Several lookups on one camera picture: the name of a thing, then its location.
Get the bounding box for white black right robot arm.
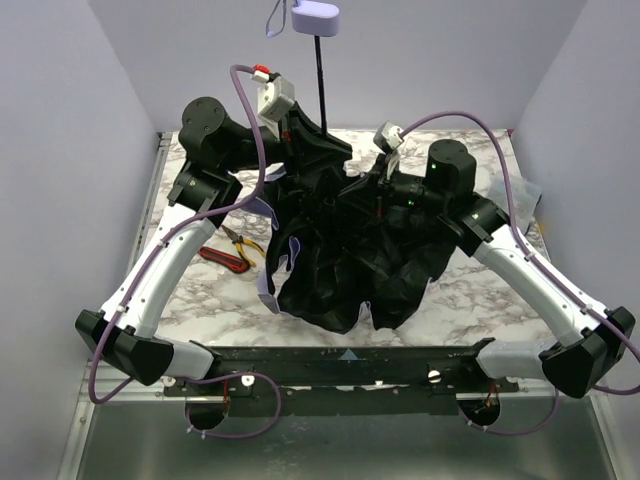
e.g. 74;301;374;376
340;139;636;398

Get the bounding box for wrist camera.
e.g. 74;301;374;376
373;121;404;179
252;65;295;139

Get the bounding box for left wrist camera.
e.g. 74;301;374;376
252;65;295;139

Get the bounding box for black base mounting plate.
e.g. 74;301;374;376
164;340;519;416

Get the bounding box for yellow handled pliers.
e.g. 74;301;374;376
221;225;266;267

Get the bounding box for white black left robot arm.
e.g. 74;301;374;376
75;97;352;385

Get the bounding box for lavender folding umbrella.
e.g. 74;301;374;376
257;0;457;335

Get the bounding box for red black cutter tool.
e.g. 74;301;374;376
198;246;250;274

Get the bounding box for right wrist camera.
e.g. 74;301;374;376
373;121;404;179

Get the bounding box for aluminium frame rail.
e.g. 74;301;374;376
57;359;131;480

